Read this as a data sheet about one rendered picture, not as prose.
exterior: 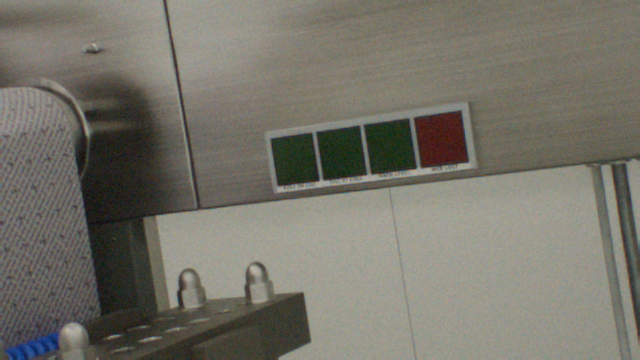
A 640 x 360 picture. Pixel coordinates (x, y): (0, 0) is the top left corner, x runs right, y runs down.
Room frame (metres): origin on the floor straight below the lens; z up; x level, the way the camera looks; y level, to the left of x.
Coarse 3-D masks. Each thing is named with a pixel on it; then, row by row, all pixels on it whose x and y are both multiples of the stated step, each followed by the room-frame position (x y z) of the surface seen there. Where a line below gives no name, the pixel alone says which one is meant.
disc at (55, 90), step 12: (12, 84) 1.56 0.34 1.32; (24, 84) 1.55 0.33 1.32; (36, 84) 1.55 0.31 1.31; (48, 84) 1.54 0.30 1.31; (60, 96) 1.53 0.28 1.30; (72, 96) 1.53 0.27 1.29; (72, 108) 1.52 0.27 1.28; (72, 120) 1.52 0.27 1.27; (84, 120) 1.52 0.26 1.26; (84, 132) 1.52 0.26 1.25; (84, 144) 1.52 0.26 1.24; (84, 156) 1.52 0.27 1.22; (84, 168) 1.52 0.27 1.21
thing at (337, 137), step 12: (336, 132) 1.43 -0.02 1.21; (348, 132) 1.43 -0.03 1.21; (324, 144) 1.44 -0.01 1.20; (336, 144) 1.44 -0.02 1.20; (348, 144) 1.43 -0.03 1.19; (324, 156) 1.44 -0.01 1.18; (336, 156) 1.44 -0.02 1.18; (348, 156) 1.43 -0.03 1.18; (360, 156) 1.42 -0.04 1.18; (324, 168) 1.44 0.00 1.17; (336, 168) 1.44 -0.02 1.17; (348, 168) 1.43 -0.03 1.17; (360, 168) 1.42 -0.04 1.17
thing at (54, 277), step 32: (32, 192) 1.44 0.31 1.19; (64, 192) 1.48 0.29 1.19; (0, 224) 1.39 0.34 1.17; (32, 224) 1.43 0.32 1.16; (64, 224) 1.48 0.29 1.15; (0, 256) 1.39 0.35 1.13; (32, 256) 1.43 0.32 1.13; (64, 256) 1.47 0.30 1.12; (0, 288) 1.38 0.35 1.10; (32, 288) 1.42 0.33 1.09; (64, 288) 1.46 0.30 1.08; (96, 288) 1.51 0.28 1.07; (0, 320) 1.37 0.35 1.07; (32, 320) 1.41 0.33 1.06; (64, 320) 1.46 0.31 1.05
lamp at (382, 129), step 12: (372, 132) 1.41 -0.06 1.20; (384, 132) 1.41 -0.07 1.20; (396, 132) 1.40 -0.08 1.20; (408, 132) 1.39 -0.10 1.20; (372, 144) 1.41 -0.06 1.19; (384, 144) 1.41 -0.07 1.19; (396, 144) 1.40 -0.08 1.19; (408, 144) 1.39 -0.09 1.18; (372, 156) 1.41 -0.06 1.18; (384, 156) 1.41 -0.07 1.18; (396, 156) 1.40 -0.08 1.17; (408, 156) 1.39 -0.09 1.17; (372, 168) 1.42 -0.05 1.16; (384, 168) 1.41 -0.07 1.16; (396, 168) 1.40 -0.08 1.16
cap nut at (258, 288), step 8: (256, 264) 1.50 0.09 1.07; (248, 272) 1.49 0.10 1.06; (256, 272) 1.49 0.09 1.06; (264, 272) 1.49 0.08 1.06; (248, 280) 1.49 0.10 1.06; (256, 280) 1.49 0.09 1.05; (264, 280) 1.49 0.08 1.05; (248, 288) 1.49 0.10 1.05; (256, 288) 1.49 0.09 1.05; (264, 288) 1.49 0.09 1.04; (272, 288) 1.50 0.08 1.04; (248, 296) 1.49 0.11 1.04; (256, 296) 1.49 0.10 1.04; (264, 296) 1.49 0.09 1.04; (272, 296) 1.50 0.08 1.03
